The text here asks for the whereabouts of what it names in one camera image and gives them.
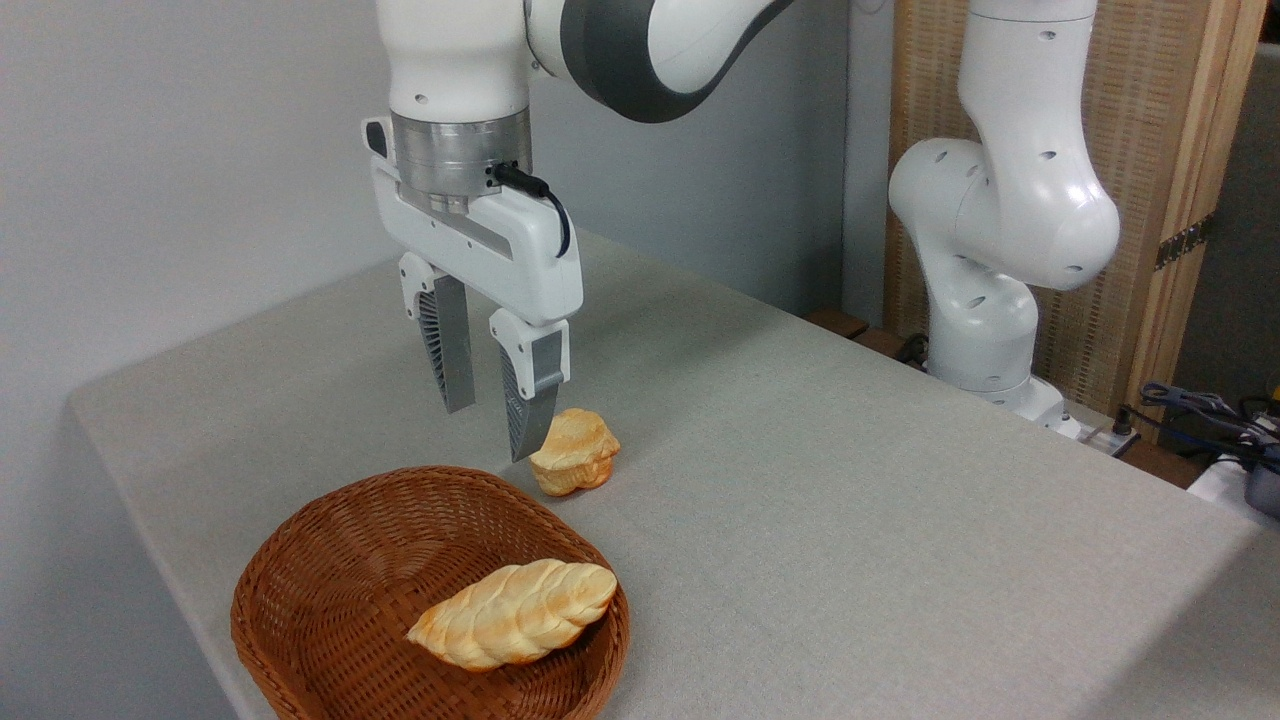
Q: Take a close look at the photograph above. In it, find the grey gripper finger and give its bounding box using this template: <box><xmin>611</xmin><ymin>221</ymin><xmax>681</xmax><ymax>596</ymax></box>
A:
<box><xmin>489</xmin><ymin>308</ymin><xmax>571</xmax><ymax>463</ymax></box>
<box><xmin>399</xmin><ymin>252</ymin><xmax>477</xmax><ymax>414</ymax></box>

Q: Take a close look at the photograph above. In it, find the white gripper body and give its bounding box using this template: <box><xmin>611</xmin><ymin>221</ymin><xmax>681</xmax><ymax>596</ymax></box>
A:
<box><xmin>362</xmin><ymin>117</ymin><xmax>584</xmax><ymax>328</ymax></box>

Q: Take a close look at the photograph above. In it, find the long braided bread loaf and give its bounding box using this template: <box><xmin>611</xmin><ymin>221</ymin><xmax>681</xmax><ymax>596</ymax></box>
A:
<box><xmin>405</xmin><ymin>559</ymin><xmax>619</xmax><ymax>672</ymax></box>

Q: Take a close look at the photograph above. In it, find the small round bread roll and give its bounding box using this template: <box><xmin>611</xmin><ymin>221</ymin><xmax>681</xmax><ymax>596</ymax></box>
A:
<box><xmin>529</xmin><ymin>408</ymin><xmax>621</xmax><ymax>498</ymax></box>

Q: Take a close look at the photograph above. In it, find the brown wicker basket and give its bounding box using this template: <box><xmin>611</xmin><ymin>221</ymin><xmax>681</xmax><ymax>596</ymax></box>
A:
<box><xmin>230</xmin><ymin>466</ymin><xmax>631</xmax><ymax>720</ymax></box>

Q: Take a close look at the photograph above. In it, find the brown wooden block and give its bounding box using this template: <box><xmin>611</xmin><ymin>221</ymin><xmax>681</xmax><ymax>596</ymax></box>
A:
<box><xmin>805</xmin><ymin>308</ymin><xmax>871</xmax><ymax>341</ymax></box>
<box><xmin>850</xmin><ymin>328</ymin><xmax>926</xmax><ymax>367</ymax></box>

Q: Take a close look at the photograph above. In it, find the bamboo folding screen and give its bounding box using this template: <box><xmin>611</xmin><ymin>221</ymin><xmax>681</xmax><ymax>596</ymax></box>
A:
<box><xmin>885</xmin><ymin>0</ymin><xmax>1269</xmax><ymax>441</ymax></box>

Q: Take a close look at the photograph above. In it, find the black screen hinge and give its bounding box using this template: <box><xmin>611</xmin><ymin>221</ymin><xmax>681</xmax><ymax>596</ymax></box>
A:
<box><xmin>1155</xmin><ymin>215</ymin><xmax>1214</xmax><ymax>271</ymax></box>

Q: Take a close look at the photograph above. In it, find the dark grey partition panel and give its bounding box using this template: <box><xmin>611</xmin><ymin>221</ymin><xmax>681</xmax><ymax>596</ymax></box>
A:
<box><xmin>1170</xmin><ymin>40</ymin><xmax>1280</xmax><ymax>403</ymax></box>

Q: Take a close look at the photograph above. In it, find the blue grey device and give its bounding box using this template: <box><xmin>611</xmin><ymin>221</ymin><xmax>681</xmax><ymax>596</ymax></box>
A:
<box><xmin>1244</xmin><ymin>458</ymin><xmax>1280</xmax><ymax>521</ymax></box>

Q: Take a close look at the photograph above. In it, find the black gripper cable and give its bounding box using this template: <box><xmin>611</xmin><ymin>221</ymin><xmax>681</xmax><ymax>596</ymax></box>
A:
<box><xmin>490</xmin><ymin>162</ymin><xmax>572</xmax><ymax>259</ymax></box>

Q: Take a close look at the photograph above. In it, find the black cable bundle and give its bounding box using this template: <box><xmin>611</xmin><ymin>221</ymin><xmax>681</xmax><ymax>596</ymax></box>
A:
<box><xmin>1138</xmin><ymin>380</ymin><xmax>1280</xmax><ymax>471</ymax></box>

